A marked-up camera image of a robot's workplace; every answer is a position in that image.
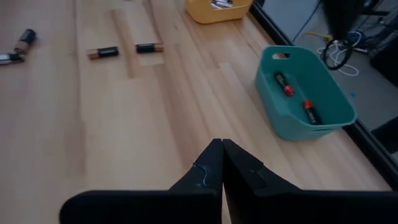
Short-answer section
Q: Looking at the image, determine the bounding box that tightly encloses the yellow plastic bin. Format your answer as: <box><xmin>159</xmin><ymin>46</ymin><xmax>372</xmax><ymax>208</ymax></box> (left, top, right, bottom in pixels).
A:
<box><xmin>185</xmin><ymin>0</ymin><xmax>253</xmax><ymax>25</ymax></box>

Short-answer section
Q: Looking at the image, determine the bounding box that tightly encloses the yellow cable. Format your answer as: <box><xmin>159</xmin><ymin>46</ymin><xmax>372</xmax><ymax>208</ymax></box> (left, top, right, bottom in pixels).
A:
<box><xmin>304</xmin><ymin>30</ymin><xmax>333</xmax><ymax>42</ymax></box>

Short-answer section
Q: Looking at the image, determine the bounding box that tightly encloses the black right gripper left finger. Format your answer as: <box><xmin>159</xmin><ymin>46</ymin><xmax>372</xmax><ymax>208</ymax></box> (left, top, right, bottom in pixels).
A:
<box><xmin>169</xmin><ymin>138</ymin><xmax>224</xmax><ymax>192</ymax></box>

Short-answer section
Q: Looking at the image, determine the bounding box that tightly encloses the red black battery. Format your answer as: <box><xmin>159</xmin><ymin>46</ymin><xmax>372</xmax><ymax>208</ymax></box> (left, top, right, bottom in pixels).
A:
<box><xmin>303</xmin><ymin>100</ymin><xmax>324</xmax><ymax>126</ymax></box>
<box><xmin>273</xmin><ymin>71</ymin><xmax>296</xmax><ymax>97</ymax></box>

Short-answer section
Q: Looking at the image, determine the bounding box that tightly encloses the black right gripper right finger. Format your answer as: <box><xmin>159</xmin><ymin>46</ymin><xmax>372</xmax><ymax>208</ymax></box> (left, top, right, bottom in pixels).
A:
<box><xmin>223</xmin><ymin>139</ymin><xmax>302</xmax><ymax>197</ymax></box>

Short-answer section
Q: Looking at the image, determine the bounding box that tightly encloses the bundle of cables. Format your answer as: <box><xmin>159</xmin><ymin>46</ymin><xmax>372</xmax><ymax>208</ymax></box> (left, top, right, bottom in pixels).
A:
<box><xmin>316</xmin><ymin>42</ymin><xmax>361</xmax><ymax>77</ymax></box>

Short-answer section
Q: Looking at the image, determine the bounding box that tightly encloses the teal plastic bin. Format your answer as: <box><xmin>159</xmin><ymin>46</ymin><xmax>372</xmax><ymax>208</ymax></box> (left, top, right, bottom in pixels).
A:
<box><xmin>254</xmin><ymin>45</ymin><xmax>358</xmax><ymax>142</ymax></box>

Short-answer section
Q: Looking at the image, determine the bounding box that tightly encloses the copper black battery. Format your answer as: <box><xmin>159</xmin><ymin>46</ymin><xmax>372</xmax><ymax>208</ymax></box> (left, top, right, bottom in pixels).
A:
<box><xmin>14</xmin><ymin>28</ymin><xmax>38</xmax><ymax>54</ymax></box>
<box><xmin>135</xmin><ymin>42</ymin><xmax>164</xmax><ymax>54</ymax></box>
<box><xmin>87</xmin><ymin>46</ymin><xmax>120</xmax><ymax>60</ymax></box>

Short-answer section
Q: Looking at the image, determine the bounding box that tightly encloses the coiled black cable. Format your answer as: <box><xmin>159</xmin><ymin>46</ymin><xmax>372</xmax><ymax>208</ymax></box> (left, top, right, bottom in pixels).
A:
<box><xmin>321</xmin><ymin>39</ymin><xmax>354</xmax><ymax>71</ymax></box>

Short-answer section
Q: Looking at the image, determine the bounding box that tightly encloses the long thin black cable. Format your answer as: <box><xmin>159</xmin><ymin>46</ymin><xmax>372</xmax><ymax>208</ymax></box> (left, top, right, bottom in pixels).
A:
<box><xmin>291</xmin><ymin>0</ymin><xmax>323</xmax><ymax>44</ymax></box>

